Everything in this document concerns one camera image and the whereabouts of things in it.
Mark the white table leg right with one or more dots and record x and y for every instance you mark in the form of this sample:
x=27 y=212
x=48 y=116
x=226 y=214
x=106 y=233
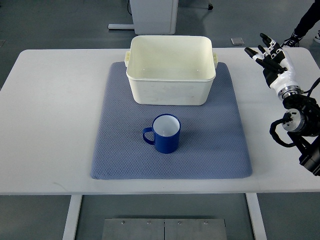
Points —
x=255 y=214

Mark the metal floor plate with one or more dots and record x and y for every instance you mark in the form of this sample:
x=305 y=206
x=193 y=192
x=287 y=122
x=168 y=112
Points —
x=164 y=229

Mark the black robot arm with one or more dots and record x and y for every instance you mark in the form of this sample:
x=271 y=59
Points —
x=302 y=123

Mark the white table leg left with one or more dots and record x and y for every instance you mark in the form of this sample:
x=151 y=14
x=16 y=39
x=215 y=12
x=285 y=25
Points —
x=72 y=218

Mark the blue textured mat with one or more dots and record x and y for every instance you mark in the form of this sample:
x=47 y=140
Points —
x=136 y=141

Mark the white table leg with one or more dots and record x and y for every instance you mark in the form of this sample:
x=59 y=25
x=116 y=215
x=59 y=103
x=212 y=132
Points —
x=72 y=218
x=255 y=214

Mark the white plastic box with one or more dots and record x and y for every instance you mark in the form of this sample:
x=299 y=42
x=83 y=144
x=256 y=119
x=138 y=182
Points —
x=170 y=70

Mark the blue enamel mug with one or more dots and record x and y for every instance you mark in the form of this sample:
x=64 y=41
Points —
x=164 y=133

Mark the white cabinet base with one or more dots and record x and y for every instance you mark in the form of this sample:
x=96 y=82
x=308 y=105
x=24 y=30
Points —
x=151 y=17

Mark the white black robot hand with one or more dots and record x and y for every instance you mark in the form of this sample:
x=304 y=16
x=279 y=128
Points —
x=278 y=69

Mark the person leg dark trousers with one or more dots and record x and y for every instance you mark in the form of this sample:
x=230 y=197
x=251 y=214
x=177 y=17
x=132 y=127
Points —
x=309 y=19

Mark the small grey floor plate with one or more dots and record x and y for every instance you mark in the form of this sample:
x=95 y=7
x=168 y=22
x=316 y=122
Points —
x=237 y=41

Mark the black white sneaker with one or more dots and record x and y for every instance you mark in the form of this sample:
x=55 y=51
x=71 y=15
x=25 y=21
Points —
x=293 y=41

